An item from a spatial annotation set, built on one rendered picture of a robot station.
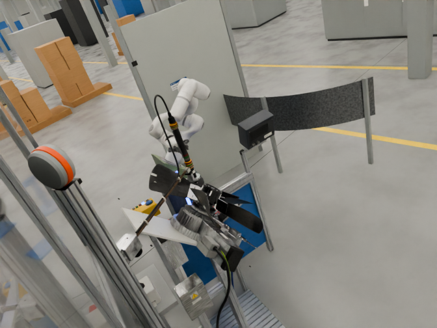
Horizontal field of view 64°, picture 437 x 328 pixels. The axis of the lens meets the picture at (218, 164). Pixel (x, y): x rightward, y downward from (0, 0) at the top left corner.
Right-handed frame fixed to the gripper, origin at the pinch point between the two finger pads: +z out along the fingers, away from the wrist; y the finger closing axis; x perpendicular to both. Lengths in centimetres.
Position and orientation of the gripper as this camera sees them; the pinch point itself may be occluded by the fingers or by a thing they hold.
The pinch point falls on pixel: (182, 148)
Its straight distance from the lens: 194.4
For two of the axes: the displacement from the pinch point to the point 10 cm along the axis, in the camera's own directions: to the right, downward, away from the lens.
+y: -8.1, 4.8, -3.3
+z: 5.1, 3.1, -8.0
